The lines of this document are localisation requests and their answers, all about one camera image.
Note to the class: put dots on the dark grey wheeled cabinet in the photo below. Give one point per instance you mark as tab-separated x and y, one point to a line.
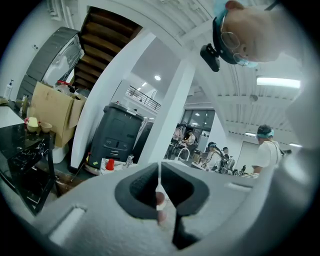
117	135

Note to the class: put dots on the blue face mask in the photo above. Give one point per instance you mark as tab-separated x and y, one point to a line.
250	63

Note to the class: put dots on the brown cardboard box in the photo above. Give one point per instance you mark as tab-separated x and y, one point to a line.
55	107

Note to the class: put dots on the red cup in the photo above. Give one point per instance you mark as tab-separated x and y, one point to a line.
110	165

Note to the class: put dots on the black marble table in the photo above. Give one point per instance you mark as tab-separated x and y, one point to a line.
17	150

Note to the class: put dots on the ceiling smoke detector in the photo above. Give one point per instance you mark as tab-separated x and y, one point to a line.
253	98

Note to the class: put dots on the long ceiling light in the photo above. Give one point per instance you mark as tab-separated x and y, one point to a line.
278	82

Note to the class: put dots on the black balcony railing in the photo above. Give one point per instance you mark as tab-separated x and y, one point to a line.
145	98

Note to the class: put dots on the white pump bottle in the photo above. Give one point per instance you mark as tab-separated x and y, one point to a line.
9	88

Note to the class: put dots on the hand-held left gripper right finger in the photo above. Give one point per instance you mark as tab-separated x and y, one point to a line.
215	197

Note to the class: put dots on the wooden staircase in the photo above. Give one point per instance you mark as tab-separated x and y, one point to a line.
102	42

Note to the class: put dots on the person's head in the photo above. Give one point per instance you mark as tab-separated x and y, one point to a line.
260	32

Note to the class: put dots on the beige bowl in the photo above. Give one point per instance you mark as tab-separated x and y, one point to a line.
46	127

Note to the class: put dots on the white waste bin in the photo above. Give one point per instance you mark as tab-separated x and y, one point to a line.
60	153

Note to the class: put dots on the round ceiling light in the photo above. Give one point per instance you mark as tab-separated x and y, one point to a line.
157	77

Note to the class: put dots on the black head-mounted camera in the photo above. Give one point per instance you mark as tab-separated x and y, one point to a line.
211	56

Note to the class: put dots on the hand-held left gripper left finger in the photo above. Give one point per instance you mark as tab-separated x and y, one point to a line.
100	212

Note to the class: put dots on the red-lidded clear jar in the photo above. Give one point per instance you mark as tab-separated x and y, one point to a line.
64	87

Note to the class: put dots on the white curved faucet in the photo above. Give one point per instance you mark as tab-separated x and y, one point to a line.
183	153

